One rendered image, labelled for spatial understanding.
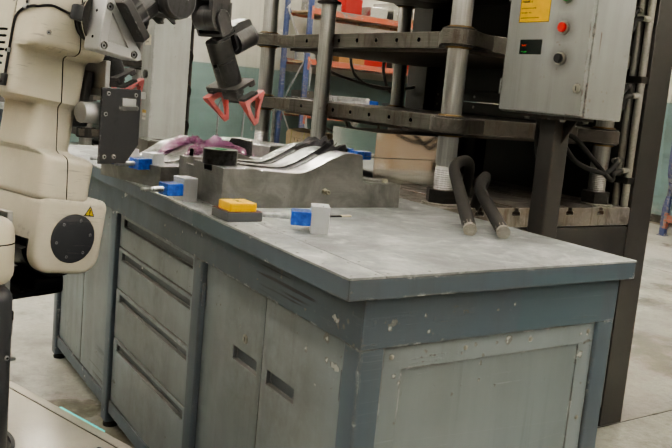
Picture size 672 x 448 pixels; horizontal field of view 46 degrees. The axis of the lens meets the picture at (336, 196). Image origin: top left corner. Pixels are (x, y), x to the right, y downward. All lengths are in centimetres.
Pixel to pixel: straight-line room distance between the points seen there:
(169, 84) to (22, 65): 470
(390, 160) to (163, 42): 387
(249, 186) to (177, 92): 459
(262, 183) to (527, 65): 84
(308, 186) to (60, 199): 56
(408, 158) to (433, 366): 141
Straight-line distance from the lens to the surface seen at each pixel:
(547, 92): 218
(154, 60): 629
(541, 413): 164
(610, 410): 305
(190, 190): 183
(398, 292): 127
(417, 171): 275
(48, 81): 170
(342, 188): 192
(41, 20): 163
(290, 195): 185
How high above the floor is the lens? 108
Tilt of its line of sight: 7 degrees down
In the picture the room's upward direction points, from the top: 5 degrees clockwise
